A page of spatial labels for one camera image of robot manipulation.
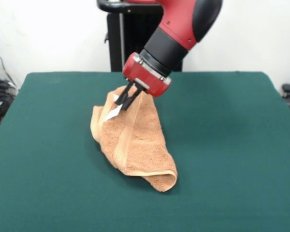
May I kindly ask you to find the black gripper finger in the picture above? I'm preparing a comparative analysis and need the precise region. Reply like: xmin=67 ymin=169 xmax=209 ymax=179
xmin=122 ymin=86 xmax=145 ymax=112
xmin=114 ymin=82 xmax=135 ymax=106

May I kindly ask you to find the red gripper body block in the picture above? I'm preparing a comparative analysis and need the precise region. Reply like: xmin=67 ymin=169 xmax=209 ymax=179
xmin=122 ymin=52 xmax=173 ymax=98

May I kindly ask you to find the orange terry towel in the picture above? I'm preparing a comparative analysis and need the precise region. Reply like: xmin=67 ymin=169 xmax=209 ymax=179
xmin=90 ymin=84 xmax=179 ymax=193

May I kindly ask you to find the dark green table cloth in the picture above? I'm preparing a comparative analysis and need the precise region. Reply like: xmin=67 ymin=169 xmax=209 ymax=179
xmin=0 ymin=71 xmax=290 ymax=232

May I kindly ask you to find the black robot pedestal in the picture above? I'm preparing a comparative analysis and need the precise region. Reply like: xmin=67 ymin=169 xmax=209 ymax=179
xmin=96 ymin=0 xmax=185 ymax=73

